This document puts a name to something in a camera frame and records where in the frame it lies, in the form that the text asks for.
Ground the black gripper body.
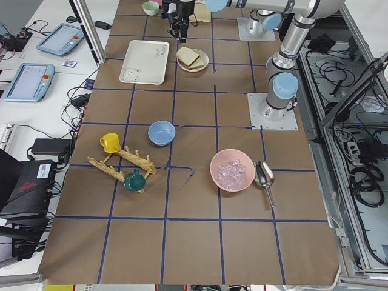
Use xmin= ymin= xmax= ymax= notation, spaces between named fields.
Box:
xmin=168 ymin=0 xmax=195 ymax=30

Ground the bread slice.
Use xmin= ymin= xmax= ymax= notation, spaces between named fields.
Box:
xmin=176 ymin=47 xmax=200 ymax=67
xmin=188 ymin=57 xmax=205 ymax=70

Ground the white round plate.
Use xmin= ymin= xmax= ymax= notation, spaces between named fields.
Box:
xmin=176 ymin=47 xmax=209 ymax=72

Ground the bread slice on plate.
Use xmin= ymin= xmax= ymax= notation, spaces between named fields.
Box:
xmin=188 ymin=57 xmax=205 ymax=70

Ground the wooden cutting board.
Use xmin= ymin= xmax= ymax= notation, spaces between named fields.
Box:
xmin=189 ymin=1 xmax=211 ymax=23

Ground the green bowl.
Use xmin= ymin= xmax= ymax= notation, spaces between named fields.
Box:
xmin=142 ymin=1 xmax=159 ymax=16

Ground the cream bear tray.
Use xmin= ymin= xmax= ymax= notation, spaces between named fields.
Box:
xmin=119 ymin=40 xmax=170 ymax=85

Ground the black power adapter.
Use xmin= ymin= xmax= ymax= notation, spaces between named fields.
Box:
xmin=94 ymin=21 xmax=112 ymax=30

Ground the blue bowl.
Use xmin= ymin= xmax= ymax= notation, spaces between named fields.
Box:
xmin=148 ymin=121 xmax=176 ymax=146

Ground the small white card box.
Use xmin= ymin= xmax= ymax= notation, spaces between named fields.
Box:
xmin=62 ymin=61 xmax=77 ymax=68

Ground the far teach pendant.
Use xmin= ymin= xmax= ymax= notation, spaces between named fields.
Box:
xmin=36 ymin=23 xmax=84 ymax=56

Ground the teach pendant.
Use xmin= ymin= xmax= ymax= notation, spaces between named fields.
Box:
xmin=36 ymin=23 xmax=84 ymax=56
xmin=4 ymin=63 xmax=55 ymax=102

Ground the yellow mug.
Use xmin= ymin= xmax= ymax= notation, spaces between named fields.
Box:
xmin=100 ymin=133 xmax=121 ymax=153

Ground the wooden mug rack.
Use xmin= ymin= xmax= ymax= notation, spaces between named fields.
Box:
xmin=87 ymin=145 xmax=158 ymax=195

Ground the pink bowl with ice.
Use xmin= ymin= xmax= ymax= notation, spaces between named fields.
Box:
xmin=210 ymin=149 xmax=255 ymax=192

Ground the near teach pendant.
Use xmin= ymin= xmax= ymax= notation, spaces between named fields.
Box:
xmin=4 ymin=63 xmax=55 ymax=102

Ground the dark green mug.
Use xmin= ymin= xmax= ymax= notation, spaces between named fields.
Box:
xmin=123 ymin=169 xmax=146 ymax=191

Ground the metal scoop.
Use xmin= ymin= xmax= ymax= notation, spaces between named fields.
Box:
xmin=253 ymin=161 xmax=276 ymax=208

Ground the large black power brick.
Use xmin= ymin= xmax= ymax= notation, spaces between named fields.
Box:
xmin=31 ymin=138 xmax=70 ymax=156

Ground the black laptop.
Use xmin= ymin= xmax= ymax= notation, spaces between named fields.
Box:
xmin=1 ymin=150 xmax=57 ymax=267

